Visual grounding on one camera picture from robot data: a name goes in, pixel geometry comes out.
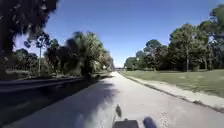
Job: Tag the row of palm trees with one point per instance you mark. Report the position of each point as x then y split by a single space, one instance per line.
83 53

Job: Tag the grey asphalt path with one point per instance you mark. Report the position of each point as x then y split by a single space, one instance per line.
136 100

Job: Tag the robot's own part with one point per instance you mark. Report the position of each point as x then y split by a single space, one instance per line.
149 122

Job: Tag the grass field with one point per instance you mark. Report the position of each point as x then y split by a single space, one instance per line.
186 80

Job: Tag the row of green trees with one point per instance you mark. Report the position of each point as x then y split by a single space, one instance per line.
186 46

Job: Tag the sandy dirt track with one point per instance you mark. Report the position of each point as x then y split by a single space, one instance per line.
186 94

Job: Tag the metal guardrail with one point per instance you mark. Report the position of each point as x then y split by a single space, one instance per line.
33 83

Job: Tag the grass verge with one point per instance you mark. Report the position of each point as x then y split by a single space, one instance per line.
20 107

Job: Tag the narrow grass strip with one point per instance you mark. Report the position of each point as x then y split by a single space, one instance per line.
217 108

